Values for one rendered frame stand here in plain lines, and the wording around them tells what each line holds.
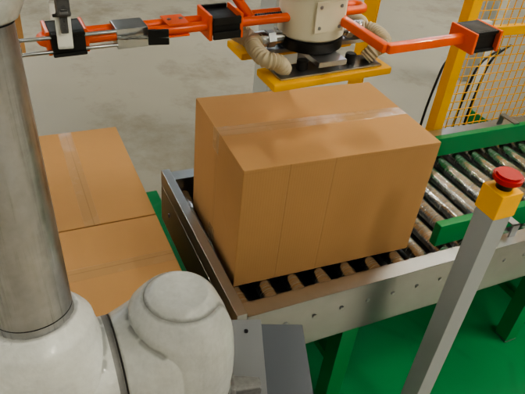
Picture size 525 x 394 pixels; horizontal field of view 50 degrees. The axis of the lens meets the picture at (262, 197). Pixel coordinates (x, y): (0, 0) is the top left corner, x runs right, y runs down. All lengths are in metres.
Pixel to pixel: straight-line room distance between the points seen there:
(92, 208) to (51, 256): 1.19
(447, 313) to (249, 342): 0.71
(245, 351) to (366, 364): 1.17
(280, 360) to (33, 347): 0.59
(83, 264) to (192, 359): 0.94
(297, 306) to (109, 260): 0.57
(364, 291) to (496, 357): 0.92
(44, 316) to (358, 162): 0.99
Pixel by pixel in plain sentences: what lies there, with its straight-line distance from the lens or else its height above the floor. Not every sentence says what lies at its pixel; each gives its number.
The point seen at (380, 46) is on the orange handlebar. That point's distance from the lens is 1.31.
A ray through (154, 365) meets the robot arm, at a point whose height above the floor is 1.05.
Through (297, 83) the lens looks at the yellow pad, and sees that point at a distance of 1.36.
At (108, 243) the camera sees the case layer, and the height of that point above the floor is 0.54.
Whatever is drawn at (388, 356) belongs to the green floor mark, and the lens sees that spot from 2.28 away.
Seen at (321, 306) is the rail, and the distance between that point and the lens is 1.60.
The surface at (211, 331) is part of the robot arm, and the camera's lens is 0.82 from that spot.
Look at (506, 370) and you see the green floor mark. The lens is 2.42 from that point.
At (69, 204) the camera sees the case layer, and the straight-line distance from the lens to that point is 1.94.
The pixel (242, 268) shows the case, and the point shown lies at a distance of 1.58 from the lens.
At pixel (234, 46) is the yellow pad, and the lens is 1.53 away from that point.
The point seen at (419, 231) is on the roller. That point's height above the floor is 0.54.
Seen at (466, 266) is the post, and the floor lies 0.76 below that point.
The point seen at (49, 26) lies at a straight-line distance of 1.29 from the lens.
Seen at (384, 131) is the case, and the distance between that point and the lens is 1.64.
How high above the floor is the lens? 1.70
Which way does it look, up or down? 36 degrees down
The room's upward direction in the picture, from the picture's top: 7 degrees clockwise
